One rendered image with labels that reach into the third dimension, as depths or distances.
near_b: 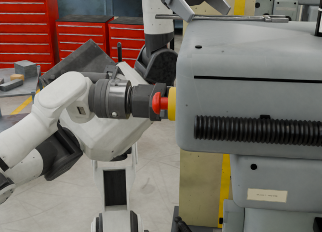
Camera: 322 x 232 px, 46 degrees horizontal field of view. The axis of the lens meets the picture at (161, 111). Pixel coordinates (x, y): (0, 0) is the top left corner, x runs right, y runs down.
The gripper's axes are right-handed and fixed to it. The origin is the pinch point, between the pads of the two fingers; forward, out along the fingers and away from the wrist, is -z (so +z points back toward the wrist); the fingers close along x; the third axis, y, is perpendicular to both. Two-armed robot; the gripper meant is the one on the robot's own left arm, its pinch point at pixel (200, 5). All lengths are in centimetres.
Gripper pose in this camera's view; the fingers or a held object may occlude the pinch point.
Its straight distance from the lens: 76.3
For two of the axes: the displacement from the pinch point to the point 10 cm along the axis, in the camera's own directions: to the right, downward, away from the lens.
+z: -5.9, -7.1, 3.8
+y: 3.4, -6.4, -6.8
